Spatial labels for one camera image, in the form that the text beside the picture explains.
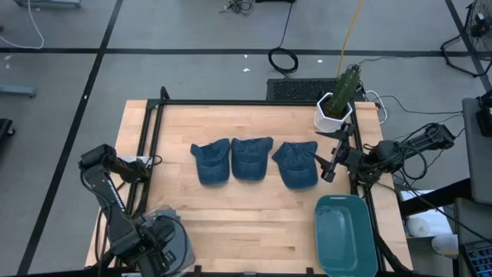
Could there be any thin black cable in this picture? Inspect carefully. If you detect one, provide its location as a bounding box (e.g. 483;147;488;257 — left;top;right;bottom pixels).
374;95;464;115

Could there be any black cable bundle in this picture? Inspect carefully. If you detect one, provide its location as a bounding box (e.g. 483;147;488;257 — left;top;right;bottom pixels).
219;0;254;16

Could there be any green cactus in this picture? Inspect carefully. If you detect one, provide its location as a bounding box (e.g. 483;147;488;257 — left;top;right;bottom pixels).
329;64;362;116

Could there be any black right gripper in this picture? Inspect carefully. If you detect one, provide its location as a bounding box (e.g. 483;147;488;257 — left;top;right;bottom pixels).
314;122;364;182

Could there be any black keyboard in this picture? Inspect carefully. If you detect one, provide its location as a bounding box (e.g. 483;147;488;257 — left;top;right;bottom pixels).
266;78;366;103

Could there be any yellow hanging cable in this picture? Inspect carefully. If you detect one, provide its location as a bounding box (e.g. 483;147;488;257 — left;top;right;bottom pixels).
337;0;364;78

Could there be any black coiled cable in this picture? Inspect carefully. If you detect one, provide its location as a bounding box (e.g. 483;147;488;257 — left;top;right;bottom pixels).
268;0;300;80

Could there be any black floor equipment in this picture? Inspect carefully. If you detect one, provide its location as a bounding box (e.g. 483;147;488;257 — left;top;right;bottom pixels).
0;118;15;155

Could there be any grey side desk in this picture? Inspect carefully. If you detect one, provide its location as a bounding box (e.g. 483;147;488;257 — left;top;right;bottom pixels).
460;95;492;205

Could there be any teal plastic bin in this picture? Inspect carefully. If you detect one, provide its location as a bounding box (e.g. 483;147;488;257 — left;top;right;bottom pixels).
314;194;379;277

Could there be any white looped cable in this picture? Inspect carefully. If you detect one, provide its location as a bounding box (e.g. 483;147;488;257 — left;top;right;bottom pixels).
364;90;389;125

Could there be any blue denim baseball cap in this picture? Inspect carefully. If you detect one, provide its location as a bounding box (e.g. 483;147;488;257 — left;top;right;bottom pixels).
190;138;231;186
230;136;274;182
271;140;319;190

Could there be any white floor cable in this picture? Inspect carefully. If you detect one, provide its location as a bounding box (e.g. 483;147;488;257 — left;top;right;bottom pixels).
0;0;45;50

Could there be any black floor fan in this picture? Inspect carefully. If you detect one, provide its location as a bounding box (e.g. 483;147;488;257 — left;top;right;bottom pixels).
440;0;492;78

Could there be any white paper roll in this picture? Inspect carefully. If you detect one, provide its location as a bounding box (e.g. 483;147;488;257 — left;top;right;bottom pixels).
430;234;460;257
407;215;453;239

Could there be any grey floor bar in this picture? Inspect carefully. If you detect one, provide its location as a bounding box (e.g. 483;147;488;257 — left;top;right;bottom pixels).
0;84;38;98

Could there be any black support beam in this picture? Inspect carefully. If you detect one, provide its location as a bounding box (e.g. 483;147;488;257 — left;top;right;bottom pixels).
397;179;472;219

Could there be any blue lit keyboard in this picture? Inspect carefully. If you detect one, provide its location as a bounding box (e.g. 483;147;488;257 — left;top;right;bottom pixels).
459;240;492;277

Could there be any black device on desk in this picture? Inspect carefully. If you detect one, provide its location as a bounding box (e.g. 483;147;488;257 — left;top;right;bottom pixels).
476;90;492;138

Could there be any clear plastic bin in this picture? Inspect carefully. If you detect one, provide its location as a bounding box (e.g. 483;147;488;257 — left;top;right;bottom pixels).
144;205;196;277

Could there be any white plant pot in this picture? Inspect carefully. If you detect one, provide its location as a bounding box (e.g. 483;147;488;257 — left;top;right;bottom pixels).
314;92;354;133

